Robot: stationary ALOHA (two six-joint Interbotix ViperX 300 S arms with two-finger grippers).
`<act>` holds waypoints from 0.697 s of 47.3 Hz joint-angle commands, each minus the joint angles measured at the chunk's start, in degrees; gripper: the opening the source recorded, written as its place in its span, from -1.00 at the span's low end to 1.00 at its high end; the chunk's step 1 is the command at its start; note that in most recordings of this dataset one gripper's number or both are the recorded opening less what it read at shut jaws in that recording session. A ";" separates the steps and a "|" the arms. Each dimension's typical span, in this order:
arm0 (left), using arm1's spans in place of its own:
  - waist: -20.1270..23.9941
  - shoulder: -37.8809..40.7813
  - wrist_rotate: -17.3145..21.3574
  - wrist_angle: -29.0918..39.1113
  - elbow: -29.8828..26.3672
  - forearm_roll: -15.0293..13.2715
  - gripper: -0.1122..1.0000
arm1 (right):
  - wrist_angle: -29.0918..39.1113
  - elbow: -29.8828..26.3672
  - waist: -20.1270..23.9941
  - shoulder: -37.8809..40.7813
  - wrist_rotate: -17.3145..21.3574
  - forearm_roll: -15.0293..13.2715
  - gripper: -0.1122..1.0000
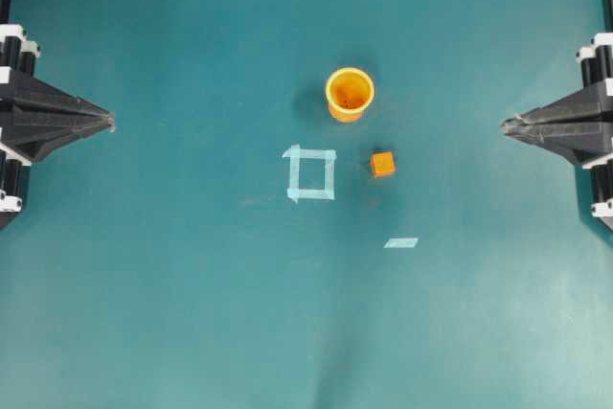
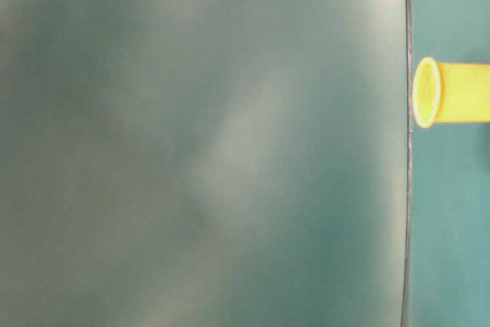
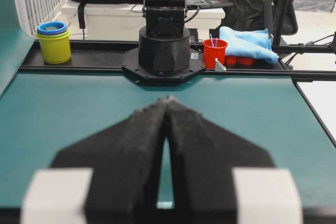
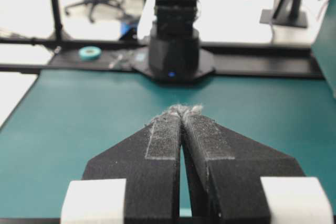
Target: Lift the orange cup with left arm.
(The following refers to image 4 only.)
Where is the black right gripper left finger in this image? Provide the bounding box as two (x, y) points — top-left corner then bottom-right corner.
(60, 110), (182, 224)

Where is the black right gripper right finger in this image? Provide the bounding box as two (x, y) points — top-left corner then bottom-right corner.
(182, 104), (331, 224)

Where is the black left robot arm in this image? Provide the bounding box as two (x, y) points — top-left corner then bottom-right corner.
(148, 0), (200, 81)

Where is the teal tape roll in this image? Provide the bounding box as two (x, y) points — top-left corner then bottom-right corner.
(78, 46), (102, 61)

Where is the black monitor stand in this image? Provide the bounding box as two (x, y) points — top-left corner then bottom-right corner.
(260, 0), (308, 28)

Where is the black table edge rail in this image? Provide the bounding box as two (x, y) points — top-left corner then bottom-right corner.
(1, 38), (323, 83)

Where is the black vertical frame pole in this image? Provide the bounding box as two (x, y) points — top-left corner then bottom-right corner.
(51, 0), (67, 42)

